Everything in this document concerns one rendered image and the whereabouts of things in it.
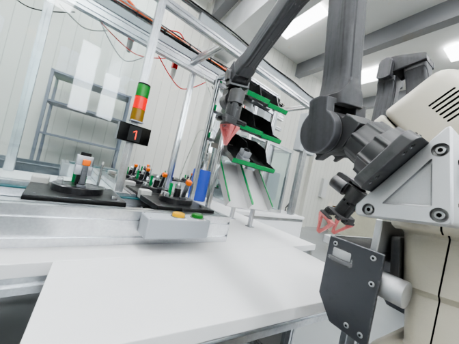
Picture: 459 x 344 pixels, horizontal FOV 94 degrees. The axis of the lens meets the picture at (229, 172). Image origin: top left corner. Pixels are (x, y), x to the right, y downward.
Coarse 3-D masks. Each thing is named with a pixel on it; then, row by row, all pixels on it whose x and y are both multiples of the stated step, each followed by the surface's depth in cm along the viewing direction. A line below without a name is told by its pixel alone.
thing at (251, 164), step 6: (216, 138) 119; (234, 138) 124; (240, 138) 121; (228, 144) 124; (234, 144) 125; (240, 144) 119; (246, 144) 114; (228, 150) 112; (234, 150) 117; (228, 156) 102; (234, 156) 107; (234, 162) 99; (240, 162) 100; (246, 162) 101; (252, 162) 106
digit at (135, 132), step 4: (132, 128) 85; (136, 128) 86; (140, 128) 87; (128, 132) 84; (132, 132) 85; (136, 132) 86; (140, 132) 87; (128, 136) 84; (132, 136) 85; (136, 136) 86; (140, 136) 87; (132, 140) 85; (136, 140) 86
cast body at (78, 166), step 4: (84, 152) 68; (80, 156) 66; (84, 156) 67; (88, 156) 68; (76, 160) 66; (80, 160) 66; (92, 160) 68; (76, 164) 65; (80, 164) 67; (92, 164) 69; (76, 168) 65; (80, 168) 66; (88, 168) 67; (76, 172) 65; (80, 172) 66; (88, 172) 67
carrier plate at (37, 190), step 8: (32, 184) 63; (40, 184) 66; (48, 184) 68; (24, 192) 53; (32, 192) 54; (40, 192) 56; (48, 192) 58; (56, 192) 60; (104, 192) 75; (112, 192) 78; (40, 200) 54; (48, 200) 55; (56, 200) 56; (64, 200) 57; (72, 200) 58; (80, 200) 59; (88, 200) 60; (96, 200) 62; (104, 200) 64; (112, 200) 66; (120, 200) 69
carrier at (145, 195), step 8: (176, 184) 93; (144, 192) 89; (168, 192) 85; (176, 192) 88; (144, 200) 83; (152, 200) 81; (160, 200) 84; (168, 200) 83; (176, 200) 83; (184, 200) 85; (192, 200) 90; (160, 208) 73; (168, 208) 75; (176, 208) 77; (184, 208) 79; (192, 208) 82; (200, 208) 86; (208, 208) 90
